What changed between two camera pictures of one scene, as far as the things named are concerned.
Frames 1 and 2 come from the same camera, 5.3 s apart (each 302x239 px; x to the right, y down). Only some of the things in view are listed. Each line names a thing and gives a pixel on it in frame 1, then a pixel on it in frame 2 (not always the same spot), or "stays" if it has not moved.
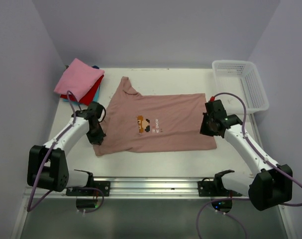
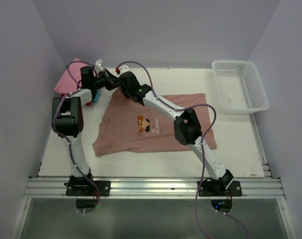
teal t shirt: x=94 y=100 stays
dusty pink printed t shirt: x=134 y=123 stays
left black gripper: x=98 y=139 to x=112 y=81
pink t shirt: x=79 y=78 stays
